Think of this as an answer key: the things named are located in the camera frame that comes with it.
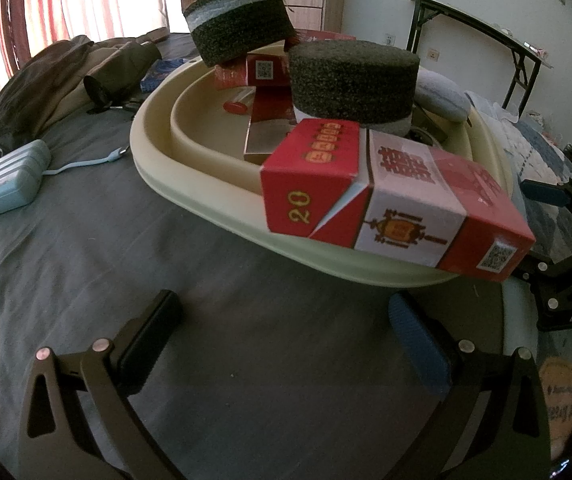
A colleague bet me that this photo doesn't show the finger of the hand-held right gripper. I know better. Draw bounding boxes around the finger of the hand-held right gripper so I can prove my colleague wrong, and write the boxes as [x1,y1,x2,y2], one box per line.
[520,179,572,221]
[513,255,572,281]

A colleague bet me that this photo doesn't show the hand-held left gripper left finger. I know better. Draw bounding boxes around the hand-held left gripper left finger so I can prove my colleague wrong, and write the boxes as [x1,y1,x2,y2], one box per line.
[18,289,187,480]

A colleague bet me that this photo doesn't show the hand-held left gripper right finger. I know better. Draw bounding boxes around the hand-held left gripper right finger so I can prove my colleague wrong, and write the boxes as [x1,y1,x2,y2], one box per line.
[387,291,554,480]

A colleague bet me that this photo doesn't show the red white carton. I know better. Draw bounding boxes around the red white carton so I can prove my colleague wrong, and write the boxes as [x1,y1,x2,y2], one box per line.
[260,119,537,282]

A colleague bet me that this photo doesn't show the cream plastic basin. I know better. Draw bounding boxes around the cream plastic basin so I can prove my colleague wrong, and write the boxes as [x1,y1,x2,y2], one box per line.
[130,40,522,288]

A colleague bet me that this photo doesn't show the dark foam cylinder white stripe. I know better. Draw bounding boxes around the dark foam cylinder white stripe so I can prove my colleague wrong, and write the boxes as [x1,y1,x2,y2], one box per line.
[182,0,297,68]
[287,42,421,136]

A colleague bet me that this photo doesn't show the large red silver box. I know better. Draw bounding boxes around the large red silver box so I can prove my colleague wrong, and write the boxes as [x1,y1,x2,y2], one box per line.
[243,85,312,166]

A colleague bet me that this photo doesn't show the tan round printed object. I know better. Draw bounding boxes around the tan round printed object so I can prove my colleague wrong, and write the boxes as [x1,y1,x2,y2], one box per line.
[536,357,572,461]

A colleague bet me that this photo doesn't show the grey soft cushion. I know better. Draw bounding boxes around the grey soft cushion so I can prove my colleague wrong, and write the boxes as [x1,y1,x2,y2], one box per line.
[411,67,472,123]

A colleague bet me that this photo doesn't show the black folding table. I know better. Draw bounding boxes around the black folding table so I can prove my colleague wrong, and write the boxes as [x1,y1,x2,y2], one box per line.
[398,0,554,111]

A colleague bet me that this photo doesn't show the light blue power strip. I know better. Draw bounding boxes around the light blue power strip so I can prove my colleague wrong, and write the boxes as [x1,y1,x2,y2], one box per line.
[0,139,53,218]

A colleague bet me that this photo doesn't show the blue patterned packet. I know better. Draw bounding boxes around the blue patterned packet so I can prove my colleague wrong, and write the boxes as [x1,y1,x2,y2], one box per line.
[141,59,187,92]

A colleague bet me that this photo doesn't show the dark olive pouch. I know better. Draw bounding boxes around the dark olive pouch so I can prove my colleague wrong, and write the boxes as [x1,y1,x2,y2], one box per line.
[83,40,162,103]

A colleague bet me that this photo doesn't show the dark clothing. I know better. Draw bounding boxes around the dark clothing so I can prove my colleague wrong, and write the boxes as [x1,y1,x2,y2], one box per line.
[0,35,162,151]

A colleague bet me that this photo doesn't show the red striped curtain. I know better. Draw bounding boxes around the red striped curtain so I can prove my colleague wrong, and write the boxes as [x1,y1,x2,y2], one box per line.
[0,0,182,76]

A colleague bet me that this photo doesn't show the light blue cable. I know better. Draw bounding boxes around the light blue cable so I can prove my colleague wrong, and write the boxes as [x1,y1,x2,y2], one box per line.
[43,145,132,178]

